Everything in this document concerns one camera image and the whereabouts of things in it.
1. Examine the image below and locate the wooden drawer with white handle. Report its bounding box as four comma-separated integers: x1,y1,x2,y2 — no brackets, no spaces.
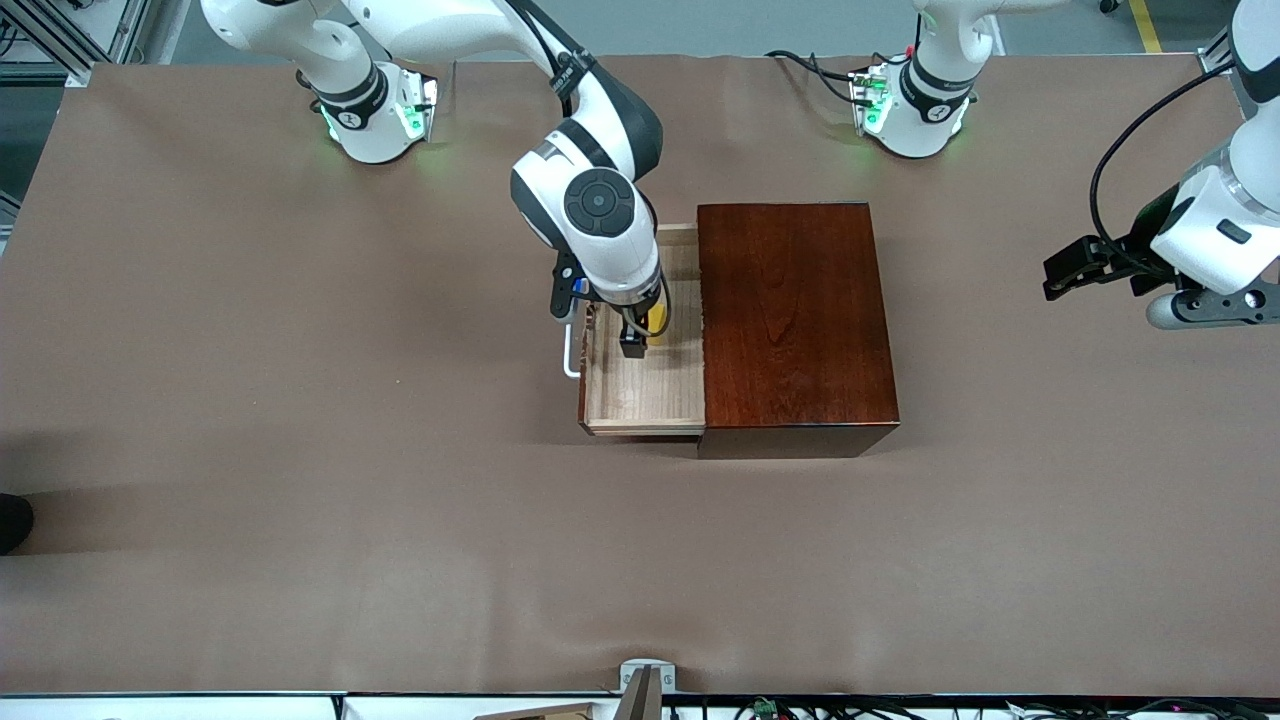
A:
562,222,707,438

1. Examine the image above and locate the dark wooden cabinet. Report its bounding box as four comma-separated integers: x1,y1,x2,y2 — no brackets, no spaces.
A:
697,201,901,461

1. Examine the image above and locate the brown table cover sheet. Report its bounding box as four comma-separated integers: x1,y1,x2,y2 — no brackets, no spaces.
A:
0,52,1280,698

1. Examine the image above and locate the tan cardboard piece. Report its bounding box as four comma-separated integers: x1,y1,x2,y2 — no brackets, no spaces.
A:
470,702,601,720

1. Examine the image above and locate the black rounded object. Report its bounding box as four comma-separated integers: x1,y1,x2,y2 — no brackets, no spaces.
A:
0,493,35,556

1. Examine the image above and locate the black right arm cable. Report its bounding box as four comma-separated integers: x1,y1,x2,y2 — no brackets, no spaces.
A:
505,0,675,339

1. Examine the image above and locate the aluminium frame profile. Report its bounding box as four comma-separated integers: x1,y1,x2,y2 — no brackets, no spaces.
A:
1197,25,1241,77
0,0,151,89

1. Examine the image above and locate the black base cable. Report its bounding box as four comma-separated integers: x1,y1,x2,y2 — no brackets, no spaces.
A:
765,48,866,83
808,56,859,105

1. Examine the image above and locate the grey metal clamp bracket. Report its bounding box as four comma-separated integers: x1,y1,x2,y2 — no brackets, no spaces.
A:
619,658,677,694

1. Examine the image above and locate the grey camera support post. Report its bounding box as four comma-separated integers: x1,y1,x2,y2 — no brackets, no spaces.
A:
613,667,664,720

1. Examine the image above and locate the black cable tangle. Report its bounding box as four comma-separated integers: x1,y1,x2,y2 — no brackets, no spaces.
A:
668,697,1280,720

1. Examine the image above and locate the white table edge rail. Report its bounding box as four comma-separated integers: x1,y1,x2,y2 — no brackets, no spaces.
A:
0,693,621,720

